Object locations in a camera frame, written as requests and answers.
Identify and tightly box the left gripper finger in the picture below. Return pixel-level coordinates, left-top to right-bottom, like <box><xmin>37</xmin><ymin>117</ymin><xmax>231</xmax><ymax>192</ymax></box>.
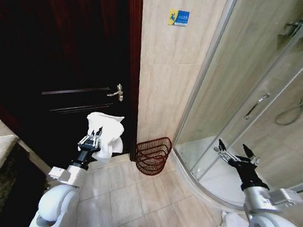
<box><xmin>77</xmin><ymin>128</ymin><xmax>97</xmax><ymax>148</ymax></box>
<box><xmin>93</xmin><ymin>125</ymin><xmax>105</xmax><ymax>149</ymax></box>

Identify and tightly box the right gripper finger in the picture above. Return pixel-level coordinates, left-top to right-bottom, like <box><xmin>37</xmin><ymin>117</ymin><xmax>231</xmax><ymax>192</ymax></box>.
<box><xmin>216</xmin><ymin>138</ymin><xmax>239</xmax><ymax>163</ymax></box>
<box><xmin>240</xmin><ymin>143</ymin><xmax>262</xmax><ymax>166</ymax></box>

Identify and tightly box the white used towel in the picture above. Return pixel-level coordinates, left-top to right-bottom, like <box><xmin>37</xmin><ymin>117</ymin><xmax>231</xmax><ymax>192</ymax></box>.
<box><xmin>82</xmin><ymin>111</ymin><xmax>128</xmax><ymax>167</ymax></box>

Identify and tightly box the white shower tray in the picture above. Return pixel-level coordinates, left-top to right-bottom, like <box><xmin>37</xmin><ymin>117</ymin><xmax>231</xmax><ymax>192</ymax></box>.
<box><xmin>165</xmin><ymin>135</ymin><xmax>252</xmax><ymax>213</ymax></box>

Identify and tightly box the dark wooden door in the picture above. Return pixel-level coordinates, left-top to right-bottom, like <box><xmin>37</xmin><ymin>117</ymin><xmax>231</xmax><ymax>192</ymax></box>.
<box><xmin>0</xmin><ymin>0</ymin><xmax>149</xmax><ymax>179</ymax></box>

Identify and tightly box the chrome shower door handle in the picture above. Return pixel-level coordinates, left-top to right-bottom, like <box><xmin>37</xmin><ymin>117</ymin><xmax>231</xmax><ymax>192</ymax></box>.
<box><xmin>244</xmin><ymin>91</ymin><xmax>271</xmax><ymax>122</ymax></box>

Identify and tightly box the brass door handle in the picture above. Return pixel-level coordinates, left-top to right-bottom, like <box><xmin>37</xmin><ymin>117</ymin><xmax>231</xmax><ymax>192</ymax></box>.
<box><xmin>106</xmin><ymin>82</ymin><xmax>125</xmax><ymax>102</ymax></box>

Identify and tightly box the red wire hamper basket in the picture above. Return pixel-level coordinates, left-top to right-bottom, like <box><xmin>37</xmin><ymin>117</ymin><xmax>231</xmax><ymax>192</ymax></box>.
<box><xmin>133</xmin><ymin>134</ymin><xmax>174</xmax><ymax>178</ymax></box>

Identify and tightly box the grey shower hose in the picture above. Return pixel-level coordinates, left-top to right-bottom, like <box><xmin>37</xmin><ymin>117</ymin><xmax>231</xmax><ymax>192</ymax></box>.
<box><xmin>274</xmin><ymin>77</ymin><xmax>303</xmax><ymax>128</ymax></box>

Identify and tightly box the glass shower enclosure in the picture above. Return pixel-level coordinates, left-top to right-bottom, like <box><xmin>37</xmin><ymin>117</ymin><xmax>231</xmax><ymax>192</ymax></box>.
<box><xmin>167</xmin><ymin>0</ymin><xmax>303</xmax><ymax>206</ymax></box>

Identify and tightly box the reddish wooden door frame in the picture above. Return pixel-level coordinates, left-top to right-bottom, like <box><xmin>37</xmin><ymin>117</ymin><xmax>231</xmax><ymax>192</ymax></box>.
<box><xmin>112</xmin><ymin>0</ymin><xmax>152</xmax><ymax>163</ymax></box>

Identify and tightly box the chrome shower wall fixture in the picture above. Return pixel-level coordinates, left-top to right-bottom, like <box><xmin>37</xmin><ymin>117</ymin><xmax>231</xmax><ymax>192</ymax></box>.
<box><xmin>277</xmin><ymin>17</ymin><xmax>303</xmax><ymax>41</ymax></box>

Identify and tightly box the blue yellow wall sign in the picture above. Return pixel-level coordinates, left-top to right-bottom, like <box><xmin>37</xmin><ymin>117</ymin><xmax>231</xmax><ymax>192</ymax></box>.
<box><xmin>167</xmin><ymin>9</ymin><xmax>191</xmax><ymax>27</ymax></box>

